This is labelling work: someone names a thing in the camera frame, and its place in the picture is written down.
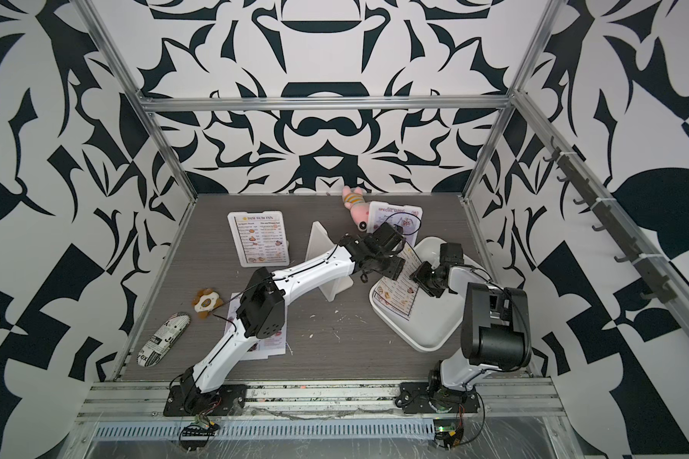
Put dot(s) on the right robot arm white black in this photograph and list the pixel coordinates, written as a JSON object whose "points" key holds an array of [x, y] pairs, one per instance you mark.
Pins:
{"points": [[495, 334]]}

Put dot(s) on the left circuit board with wires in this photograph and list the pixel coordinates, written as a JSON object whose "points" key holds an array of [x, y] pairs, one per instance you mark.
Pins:
{"points": [[201, 430]]}

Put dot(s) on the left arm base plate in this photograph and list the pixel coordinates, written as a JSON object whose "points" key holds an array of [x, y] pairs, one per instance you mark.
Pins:
{"points": [[228, 400]]}

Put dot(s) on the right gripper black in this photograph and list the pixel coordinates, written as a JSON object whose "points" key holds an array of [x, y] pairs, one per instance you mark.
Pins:
{"points": [[419, 276]]}

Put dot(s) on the pink striped plush toy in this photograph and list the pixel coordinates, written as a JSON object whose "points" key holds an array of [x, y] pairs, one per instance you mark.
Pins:
{"points": [[355, 202]]}

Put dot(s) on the brown white plush toy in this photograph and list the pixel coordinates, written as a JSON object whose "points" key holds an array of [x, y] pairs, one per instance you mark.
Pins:
{"points": [[206, 301]]}

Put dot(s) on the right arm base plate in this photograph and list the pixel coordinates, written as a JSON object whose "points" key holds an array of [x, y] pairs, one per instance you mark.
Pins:
{"points": [[424, 398]]}

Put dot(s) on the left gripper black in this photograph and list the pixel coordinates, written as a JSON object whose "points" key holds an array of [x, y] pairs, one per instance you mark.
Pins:
{"points": [[395, 267]]}

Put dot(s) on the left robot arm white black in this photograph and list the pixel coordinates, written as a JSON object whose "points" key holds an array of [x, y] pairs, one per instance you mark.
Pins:
{"points": [[263, 306]]}

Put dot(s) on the wall hook rail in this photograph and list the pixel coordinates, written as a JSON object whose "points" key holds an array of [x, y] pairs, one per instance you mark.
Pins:
{"points": [[635, 249]]}

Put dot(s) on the right circuit board with wires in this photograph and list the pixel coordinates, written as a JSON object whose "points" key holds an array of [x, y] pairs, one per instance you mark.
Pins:
{"points": [[449, 433]]}

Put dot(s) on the circuit board with wires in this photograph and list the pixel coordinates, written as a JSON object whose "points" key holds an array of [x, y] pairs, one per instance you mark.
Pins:
{"points": [[201, 430], [449, 433]]}

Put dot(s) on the pink special menu sheet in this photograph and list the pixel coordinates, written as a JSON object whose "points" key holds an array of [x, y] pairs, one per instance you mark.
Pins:
{"points": [[276, 345]]}

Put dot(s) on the white plastic tray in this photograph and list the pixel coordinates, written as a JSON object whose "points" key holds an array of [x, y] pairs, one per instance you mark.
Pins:
{"points": [[433, 320]]}

